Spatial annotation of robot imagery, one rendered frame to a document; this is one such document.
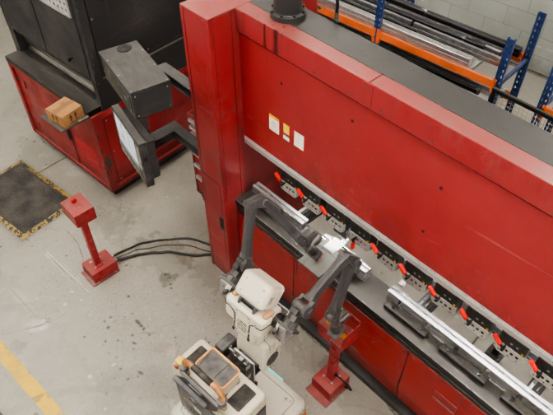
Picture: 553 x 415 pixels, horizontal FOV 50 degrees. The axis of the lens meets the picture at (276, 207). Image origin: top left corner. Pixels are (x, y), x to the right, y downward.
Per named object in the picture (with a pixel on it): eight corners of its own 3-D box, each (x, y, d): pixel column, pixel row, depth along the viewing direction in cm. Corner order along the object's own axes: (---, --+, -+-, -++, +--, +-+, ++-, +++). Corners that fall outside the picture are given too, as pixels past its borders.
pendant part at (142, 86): (123, 156, 417) (97, 50, 355) (155, 144, 426) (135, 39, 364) (152, 200, 387) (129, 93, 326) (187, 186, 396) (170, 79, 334)
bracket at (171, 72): (136, 85, 385) (134, 76, 380) (166, 70, 397) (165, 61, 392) (173, 112, 365) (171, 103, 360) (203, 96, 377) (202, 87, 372)
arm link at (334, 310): (343, 251, 324) (356, 261, 317) (350, 250, 328) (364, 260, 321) (320, 318, 338) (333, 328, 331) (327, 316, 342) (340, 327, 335)
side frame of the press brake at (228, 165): (211, 263, 491) (178, 2, 323) (285, 212, 530) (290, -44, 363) (230, 281, 478) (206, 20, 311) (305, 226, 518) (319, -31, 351)
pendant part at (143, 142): (121, 148, 401) (110, 105, 375) (137, 142, 406) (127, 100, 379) (147, 188, 375) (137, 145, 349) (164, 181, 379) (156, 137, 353)
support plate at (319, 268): (297, 260, 367) (297, 259, 366) (327, 239, 379) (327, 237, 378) (318, 277, 358) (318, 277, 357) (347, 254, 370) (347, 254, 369)
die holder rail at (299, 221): (253, 194, 422) (252, 185, 415) (258, 190, 425) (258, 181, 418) (301, 233, 397) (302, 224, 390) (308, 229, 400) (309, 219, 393)
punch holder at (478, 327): (460, 323, 315) (467, 305, 303) (469, 313, 319) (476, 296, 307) (484, 341, 307) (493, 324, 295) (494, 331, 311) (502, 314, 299)
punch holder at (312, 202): (301, 203, 375) (302, 184, 363) (311, 197, 379) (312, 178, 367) (318, 216, 367) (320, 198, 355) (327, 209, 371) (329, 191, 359)
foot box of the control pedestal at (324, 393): (304, 389, 414) (305, 380, 405) (329, 366, 426) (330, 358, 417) (325, 408, 404) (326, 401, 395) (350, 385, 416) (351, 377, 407)
